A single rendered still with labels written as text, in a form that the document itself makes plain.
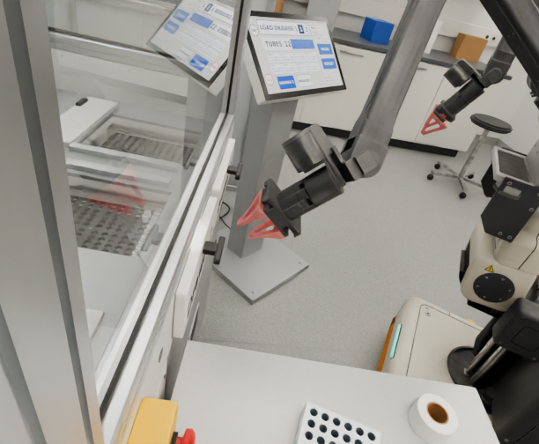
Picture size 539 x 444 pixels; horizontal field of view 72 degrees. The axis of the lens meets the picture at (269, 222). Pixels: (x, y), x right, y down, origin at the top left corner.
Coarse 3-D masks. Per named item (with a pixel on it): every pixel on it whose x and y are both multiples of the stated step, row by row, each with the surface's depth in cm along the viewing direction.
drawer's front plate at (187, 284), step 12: (216, 204) 80; (204, 216) 73; (204, 228) 70; (204, 240) 69; (192, 252) 64; (192, 264) 62; (192, 276) 60; (180, 288) 57; (192, 288) 63; (180, 300) 57; (180, 312) 58; (180, 324) 60; (180, 336) 62
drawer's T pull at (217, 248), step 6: (222, 240) 71; (204, 246) 69; (210, 246) 69; (216, 246) 69; (222, 246) 69; (204, 252) 68; (210, 252) 68; (216, 252) 68; (222, 252) 69; (216, 258) 66
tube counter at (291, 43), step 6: (288, 42) 138; (294, 42) 141; (300, 42) 143; (306, 42) 146; (312, 42) 148; (288, 48) 138; (294, 48) 141; (300, 48) 143; (306, 48) 146; (312, 48) 148
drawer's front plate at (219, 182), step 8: (232, 144) 101; (232, 152) 101; (224, 160) 93; (232, 160) 109; (224, 168) 90; (216, 176) 86; (224, 176) 88; (216, 184) 83; (224, 184) 94; (216, 192) 82; (224, 192) 100; (216, 208) 84; (216, 216) 87
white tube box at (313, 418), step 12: (312, 408) 60; (300, 420) 60; (312, 420) 58; (324, 420) 60; (336, 420) 59; (348, 420) 59; (300, 432) 56; (312, 432) 57; (324, 432) 58; (336, 432) 58; (348, 432) 58; (360, 432) 59; (372, 432) 58
